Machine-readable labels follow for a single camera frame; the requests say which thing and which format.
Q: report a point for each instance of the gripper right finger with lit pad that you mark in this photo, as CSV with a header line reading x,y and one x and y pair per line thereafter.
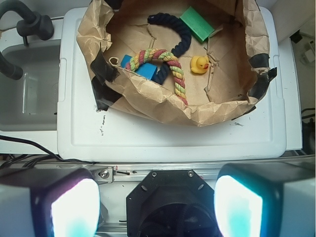
x,y
266,199

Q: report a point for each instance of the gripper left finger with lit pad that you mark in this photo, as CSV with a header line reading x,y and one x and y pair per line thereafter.
x,y
48,202

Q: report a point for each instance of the yellow rubber duck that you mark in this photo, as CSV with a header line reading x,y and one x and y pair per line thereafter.
x,y
199,64

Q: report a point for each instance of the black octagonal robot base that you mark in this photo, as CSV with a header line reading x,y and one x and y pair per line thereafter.
x,y
171,203

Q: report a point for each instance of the white plastic lid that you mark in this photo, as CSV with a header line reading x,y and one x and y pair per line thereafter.
x,y
86,133

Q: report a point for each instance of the grey plastic bin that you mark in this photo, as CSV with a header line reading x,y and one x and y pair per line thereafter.
x,y
30,103

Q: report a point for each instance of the brown paper bag tray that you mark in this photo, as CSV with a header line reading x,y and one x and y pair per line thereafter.
x,y
151,31

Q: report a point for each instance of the blue block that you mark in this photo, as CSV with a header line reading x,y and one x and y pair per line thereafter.
x,y
146,70

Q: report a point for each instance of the green block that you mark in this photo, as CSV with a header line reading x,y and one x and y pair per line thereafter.
x,y
199,27

